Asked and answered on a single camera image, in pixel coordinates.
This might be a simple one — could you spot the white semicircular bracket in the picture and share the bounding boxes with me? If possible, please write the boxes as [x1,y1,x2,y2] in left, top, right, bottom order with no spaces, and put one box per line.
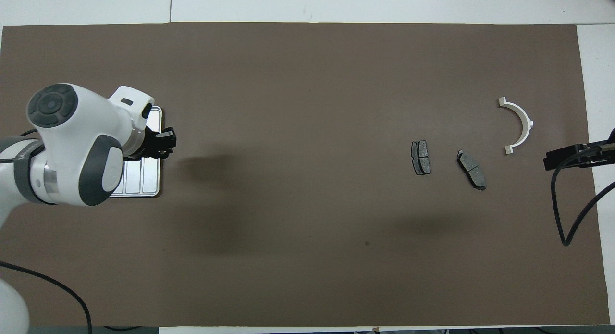
[498,97,535,155]

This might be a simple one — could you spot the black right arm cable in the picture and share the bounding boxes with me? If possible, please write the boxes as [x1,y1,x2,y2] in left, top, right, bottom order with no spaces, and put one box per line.
[551,150,615,247]

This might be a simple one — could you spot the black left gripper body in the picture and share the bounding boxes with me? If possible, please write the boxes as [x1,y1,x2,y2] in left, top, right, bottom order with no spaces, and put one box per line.
[126,126,165,160]

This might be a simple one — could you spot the short dark brake pad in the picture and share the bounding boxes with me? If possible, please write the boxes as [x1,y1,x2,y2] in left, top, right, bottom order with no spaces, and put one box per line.
[411,140,432,176]

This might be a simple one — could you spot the brown table mat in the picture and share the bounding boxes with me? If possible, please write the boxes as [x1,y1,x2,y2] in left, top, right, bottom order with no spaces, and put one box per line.
[0,22,611,328]

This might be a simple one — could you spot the silver metal tray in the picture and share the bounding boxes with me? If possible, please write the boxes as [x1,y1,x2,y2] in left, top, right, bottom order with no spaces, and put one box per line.
[109,106,163,198]

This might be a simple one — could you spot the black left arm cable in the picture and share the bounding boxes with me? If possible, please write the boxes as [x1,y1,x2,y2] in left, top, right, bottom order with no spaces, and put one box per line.
[0,261,93,334]

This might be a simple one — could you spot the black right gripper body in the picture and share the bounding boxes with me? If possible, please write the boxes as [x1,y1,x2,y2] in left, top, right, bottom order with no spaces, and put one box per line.
[584,127,615,168]

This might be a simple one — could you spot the long dark brake pad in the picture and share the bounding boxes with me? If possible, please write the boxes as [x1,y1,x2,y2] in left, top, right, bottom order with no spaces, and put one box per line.
[456,150,487,191]

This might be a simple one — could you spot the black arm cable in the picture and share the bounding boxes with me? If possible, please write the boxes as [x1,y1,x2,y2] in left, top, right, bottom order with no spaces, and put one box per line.
[0,261,93,334]
[551,150,615,247]

